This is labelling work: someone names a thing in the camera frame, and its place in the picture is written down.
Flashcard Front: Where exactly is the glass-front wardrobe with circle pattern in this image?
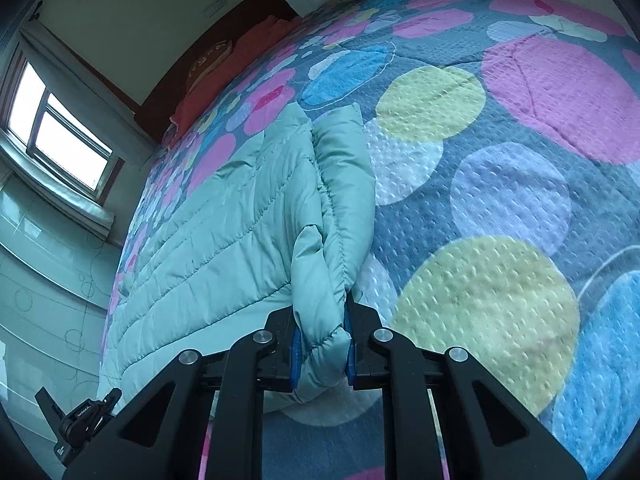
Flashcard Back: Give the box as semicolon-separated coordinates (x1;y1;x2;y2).
0;175;126;411

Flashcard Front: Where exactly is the dark wooden headboard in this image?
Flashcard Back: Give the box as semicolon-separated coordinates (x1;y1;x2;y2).
92;0;296;147

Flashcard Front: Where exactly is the bed with circle-pattern cover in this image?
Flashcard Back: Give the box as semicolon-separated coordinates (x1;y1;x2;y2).
100;0;640;480

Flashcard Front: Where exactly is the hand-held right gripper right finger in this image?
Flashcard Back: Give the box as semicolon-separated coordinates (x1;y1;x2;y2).
343;304;589;480

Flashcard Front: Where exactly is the red pillow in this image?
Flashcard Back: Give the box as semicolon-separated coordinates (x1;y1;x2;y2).
169;15;303;133

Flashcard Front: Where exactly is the light green quilted puffer jacket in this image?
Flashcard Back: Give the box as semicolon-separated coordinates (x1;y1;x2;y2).
97;102;377;413

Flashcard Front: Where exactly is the small printed pillow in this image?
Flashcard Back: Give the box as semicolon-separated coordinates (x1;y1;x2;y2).
186;40;235;88

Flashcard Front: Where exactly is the small framed window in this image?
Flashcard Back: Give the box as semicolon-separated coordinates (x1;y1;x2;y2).
0;45;123;206

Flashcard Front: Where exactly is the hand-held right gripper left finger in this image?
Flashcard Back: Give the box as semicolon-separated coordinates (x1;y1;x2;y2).
62;307;301;480

